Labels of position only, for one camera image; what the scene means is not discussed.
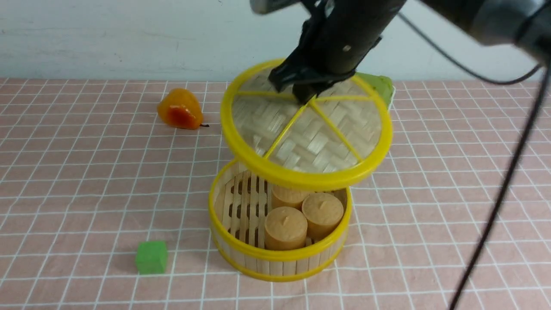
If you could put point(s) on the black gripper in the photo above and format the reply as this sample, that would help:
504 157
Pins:
349 30

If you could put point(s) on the woven bamboo steamer lid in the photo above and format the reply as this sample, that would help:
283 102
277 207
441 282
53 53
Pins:
333 141

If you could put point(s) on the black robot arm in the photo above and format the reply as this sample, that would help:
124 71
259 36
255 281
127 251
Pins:
522 23

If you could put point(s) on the bamboo steamer basket yellow rims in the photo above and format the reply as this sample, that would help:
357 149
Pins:
259 232

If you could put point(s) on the back tan cylinder bun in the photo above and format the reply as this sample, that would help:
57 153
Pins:
286 197

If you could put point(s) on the tan cylinder bun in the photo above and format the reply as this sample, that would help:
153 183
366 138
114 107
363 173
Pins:
285 229
286 197
323 212

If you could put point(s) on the orange pear toy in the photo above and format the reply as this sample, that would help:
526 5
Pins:
180 109

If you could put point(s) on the right tan cylinder bun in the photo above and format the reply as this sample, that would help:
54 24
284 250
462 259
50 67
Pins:
323 212

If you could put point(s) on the front tan cylinder bun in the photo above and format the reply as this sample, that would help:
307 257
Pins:
285 229

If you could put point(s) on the pink checkered tablecloth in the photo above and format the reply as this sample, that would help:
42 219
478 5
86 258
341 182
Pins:
89 171

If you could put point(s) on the green cube block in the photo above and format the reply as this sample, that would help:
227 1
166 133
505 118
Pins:
151 258

